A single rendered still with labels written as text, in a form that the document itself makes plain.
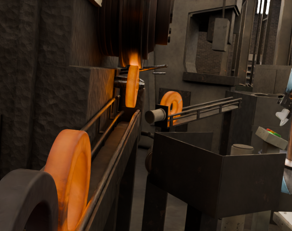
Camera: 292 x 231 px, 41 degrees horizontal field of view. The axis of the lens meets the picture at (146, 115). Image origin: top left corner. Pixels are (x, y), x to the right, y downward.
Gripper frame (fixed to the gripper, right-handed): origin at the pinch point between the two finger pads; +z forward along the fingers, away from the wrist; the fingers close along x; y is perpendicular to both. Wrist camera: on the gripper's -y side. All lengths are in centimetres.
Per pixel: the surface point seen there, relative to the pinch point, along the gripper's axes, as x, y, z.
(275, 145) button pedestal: 4.5, -0.5, 11.3
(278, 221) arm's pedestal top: 39, -6, 39
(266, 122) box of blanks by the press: -135, -30, 5
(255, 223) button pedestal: -4, -14, 55
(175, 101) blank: 16, 57, 13
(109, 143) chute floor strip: 89, 73, 29
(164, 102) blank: 22, 62, 15
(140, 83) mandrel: 62, 74, 9
